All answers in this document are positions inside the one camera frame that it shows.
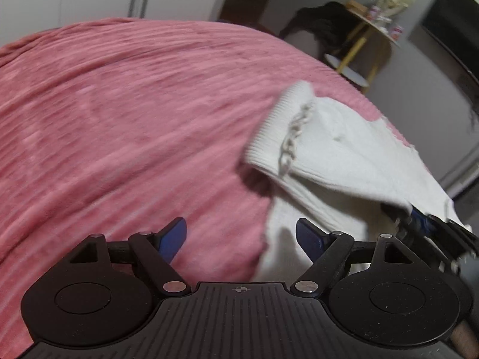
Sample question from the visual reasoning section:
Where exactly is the white knit garment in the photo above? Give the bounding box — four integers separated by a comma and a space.
241, 80, 474, 283

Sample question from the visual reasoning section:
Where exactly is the pink ribbed blanket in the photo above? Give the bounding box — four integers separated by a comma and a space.
0, 17, 416, 352

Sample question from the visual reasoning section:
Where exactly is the black wall television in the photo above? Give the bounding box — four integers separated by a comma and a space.
421, 0, 479, 101

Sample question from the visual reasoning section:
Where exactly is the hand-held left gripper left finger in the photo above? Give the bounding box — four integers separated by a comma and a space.
69, 217, 192, 295

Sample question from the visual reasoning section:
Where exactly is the black cloth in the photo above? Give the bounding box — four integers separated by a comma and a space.
281, 2, 369, 57

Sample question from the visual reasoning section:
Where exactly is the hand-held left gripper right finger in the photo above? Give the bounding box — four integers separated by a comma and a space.
290, 218, 412, 296

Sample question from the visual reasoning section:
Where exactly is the yellow-legged side table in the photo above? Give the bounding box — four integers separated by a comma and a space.
324, 2, 407, 94

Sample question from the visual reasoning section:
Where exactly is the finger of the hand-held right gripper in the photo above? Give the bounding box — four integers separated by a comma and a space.
393, 204, 479, 267

